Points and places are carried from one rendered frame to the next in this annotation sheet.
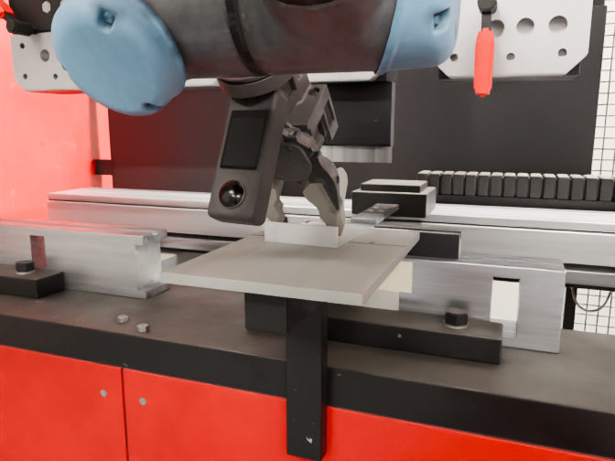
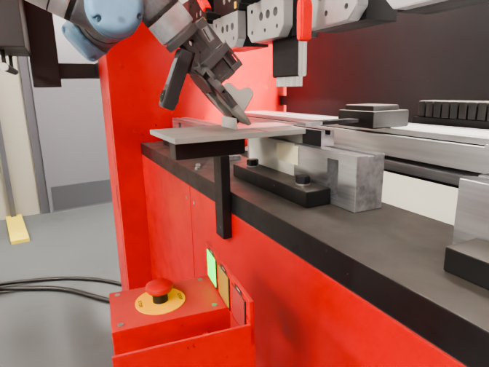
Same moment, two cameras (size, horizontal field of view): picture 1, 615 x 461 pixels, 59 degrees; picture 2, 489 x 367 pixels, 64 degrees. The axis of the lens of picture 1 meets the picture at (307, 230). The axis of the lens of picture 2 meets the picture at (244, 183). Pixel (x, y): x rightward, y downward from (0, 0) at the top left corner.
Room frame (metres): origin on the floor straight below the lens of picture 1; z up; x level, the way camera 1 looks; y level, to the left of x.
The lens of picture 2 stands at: (0.00, -0.57, 1.08)
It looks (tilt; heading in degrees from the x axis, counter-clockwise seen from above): 14 degrees down; 43
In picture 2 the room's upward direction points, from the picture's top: 1 degrees counter-clockwise
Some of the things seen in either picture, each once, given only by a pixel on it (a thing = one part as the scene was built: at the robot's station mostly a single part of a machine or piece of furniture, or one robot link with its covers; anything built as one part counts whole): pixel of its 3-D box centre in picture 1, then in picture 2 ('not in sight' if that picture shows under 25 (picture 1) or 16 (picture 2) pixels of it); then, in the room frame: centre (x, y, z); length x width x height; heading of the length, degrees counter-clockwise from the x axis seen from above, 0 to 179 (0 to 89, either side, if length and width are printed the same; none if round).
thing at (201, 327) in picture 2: not in sight; (174, 336); (0.27, -0.17, 0.75); 0.20 x 0.16 x 0.18; 63
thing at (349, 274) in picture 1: (310, 253); (225, 131); (0.54, 0.00, 1.00); 0.26 x 0.18 x 0.01; 159
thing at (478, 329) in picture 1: (368, 326); (274, 180); (0.61, -0.07, 0.89); 0.30 x 0.05 x 0.03; 69
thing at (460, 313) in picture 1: (456, 317); (303, 179); (0.58, -0.17, 0.91); 0.03 x 0.03 x 0.02
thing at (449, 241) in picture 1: (378, 238); (297, 133); (0.67, -0.09, 0.98); 0.20 x 0.03 x 0.03; 69
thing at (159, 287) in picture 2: not in sight; (159, 293); (0.28, -0.12, 0.79); 0.04 x 0.04 x 0.04
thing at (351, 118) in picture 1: (352, 123); (288, 62); (0.68, -0.06, 1.13); 0.10 x 0.02 x 0.10; 69
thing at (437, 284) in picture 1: (392, 287); (302, 164); (0.66, -0.11, 0.92); 0.39 x 0.06 x 0.10; 69
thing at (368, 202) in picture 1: (384, 202); (348, 116); (0.82, -0.12, 1.01); 0.26 x 0.12 x 0.05; 159
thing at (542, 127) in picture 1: (314, 129); (384, 71); (1.24, -0.02, 1.12); 1.13 x 0.02 x 0.44; 69
